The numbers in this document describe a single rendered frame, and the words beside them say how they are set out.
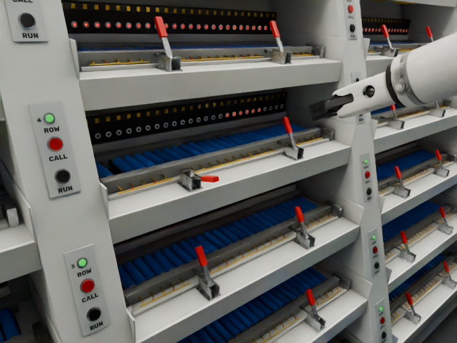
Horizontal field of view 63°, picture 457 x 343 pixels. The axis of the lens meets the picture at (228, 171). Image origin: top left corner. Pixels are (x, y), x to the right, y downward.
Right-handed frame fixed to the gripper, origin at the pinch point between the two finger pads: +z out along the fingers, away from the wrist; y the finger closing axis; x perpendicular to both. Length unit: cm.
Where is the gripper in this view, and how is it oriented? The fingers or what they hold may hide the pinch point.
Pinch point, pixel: (325, 109)
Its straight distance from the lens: 75.1
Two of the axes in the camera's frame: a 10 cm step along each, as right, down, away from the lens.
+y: 7.8, -2.1, 5.9
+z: -5.8, 1.4, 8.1
